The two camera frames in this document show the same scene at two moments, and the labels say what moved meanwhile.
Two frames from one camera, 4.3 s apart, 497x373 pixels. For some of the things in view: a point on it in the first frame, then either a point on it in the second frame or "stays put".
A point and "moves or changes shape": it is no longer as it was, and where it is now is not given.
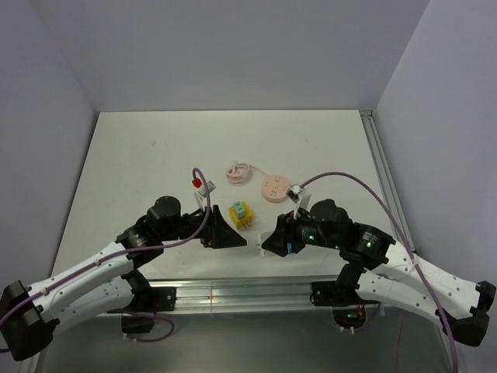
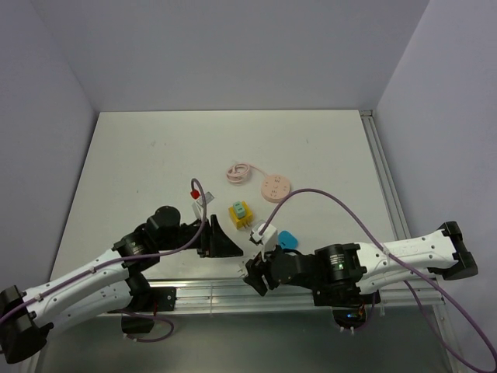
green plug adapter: (239, 209) stays put
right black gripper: (285, 231) -> (256, 267)
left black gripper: (218, 233) -> (214, 242)
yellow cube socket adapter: (245, 221) stays put
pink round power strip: (275, 187) stays put
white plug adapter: (262, 237) moves or changes shape
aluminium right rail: (384, 174) stays put
